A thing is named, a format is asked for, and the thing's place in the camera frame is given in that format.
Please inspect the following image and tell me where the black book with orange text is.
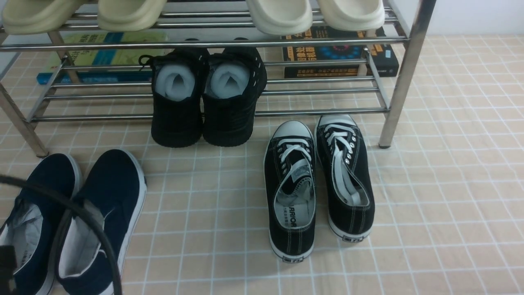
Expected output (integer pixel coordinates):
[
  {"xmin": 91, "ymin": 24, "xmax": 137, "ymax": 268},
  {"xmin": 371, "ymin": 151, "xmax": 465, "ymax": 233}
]
[{"xmin": 281, "ymin": 26, "xmax": 400, "ymax": 79}]

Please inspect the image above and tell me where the black canvas sneaker left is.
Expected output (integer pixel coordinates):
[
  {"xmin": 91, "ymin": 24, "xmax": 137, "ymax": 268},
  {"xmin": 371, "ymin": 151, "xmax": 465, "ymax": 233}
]
[{"xmin": 263, "ymin": 120, "xmax": 316, "ymax": 263}]

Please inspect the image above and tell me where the navy slip-on shoe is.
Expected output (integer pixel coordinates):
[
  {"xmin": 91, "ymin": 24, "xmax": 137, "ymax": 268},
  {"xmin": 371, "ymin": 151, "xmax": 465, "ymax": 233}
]
[
  {"xmin": 54, "ymin": 149, "xmax": 147, "ymax": 295},
  {"xmin": 0, "ymin": 153, "xmax": 82, "ymax": 295}
]

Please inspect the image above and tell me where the black mesh shoe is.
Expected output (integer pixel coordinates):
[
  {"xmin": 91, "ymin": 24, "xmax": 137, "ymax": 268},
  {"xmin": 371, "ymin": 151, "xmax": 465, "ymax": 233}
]
[
  {"xmin": 202, "ymin": 46, "xmax": 267, "ymax": 147},
  {"xmin": 138, "ymin": 47, "xmax": 210, "ymax": 148}
]

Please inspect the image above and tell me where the black mesh shoe left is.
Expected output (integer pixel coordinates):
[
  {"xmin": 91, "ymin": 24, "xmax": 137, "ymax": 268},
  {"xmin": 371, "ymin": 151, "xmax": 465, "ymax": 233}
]
[{"xmin": 138, "ymin": 47, "xmax": 210, "ymax": 148}]

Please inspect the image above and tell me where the black canvas sneaker right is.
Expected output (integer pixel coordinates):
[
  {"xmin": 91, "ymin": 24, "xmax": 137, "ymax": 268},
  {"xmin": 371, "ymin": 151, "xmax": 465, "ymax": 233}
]
[{"xmin": 314, "ymin": 114, "xmax": 375, "ymax": 243}]

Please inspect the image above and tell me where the black cable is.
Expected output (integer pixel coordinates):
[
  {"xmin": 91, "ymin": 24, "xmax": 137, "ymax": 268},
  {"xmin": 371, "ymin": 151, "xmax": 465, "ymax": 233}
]
[{"xmin": 0, "ymin": 175, "xmax": 123, "ymax": 295}]

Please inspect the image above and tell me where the black canvas sneaker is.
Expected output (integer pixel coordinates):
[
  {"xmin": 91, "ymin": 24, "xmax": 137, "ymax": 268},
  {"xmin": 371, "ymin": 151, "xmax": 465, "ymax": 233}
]
[
  {"xmin": 263, "ymin": 120, "xmax": 316, "ymax": 263},
  {"xmin": 314, "ymin": 114, "xmax": 375, "ymax": 243}
]

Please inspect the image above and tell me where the cream foam slipper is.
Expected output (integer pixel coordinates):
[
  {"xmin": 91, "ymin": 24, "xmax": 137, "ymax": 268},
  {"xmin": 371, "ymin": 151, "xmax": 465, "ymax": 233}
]
[
  {"xmin": 246, "ymin": 0, "xmax": 313, "ymax": 36},
  {"xmin": 317, "ymin": 0, "xmax": 385, "ymax": 32}
]

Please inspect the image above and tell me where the black mesh shoe right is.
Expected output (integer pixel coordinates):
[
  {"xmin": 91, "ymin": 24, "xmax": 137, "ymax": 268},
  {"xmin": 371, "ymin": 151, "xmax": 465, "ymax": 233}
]
[{"xmin": 202, "ymin": 46, "xmax": 267, "ymax": 147}]

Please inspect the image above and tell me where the beige foam slipper far left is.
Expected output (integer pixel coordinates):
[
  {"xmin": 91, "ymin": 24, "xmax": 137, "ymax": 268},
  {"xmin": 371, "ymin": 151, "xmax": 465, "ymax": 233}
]
[{"xmin": 2, "ymin": 0, "xmax": 86, "ymax": 35}]

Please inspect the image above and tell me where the cream foam slipper far right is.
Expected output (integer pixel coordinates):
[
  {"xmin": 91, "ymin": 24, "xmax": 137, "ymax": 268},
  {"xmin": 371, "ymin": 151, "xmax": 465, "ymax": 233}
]
[{"xmin": 317, "ymin": 0, "xmax": 385, "ymax": 32}]

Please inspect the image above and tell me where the stainless steel shoe rack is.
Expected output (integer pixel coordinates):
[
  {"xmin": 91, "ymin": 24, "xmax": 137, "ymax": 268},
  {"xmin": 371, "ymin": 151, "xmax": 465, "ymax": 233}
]
[{"xmin": 1, "ymin": 0, "xmax": 436, "ymax": 158}]

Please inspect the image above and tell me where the beige foam slipper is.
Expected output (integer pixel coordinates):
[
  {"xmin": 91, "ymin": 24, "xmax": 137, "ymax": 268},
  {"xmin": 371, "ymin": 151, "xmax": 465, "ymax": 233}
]
[
  {"xmin": 2, "ymin": 0, "xmax": 86, "ymax": 35},
  {"xmin": 97, "ymin": 0, "xmax": 167, "ymax": 32}
]

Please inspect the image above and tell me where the green and blue book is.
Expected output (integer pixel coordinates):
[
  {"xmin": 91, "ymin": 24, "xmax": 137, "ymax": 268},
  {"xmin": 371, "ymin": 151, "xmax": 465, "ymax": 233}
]
[{"xmin": 37, "ymin": 30, "xmax": 168, "ymax": 85}]

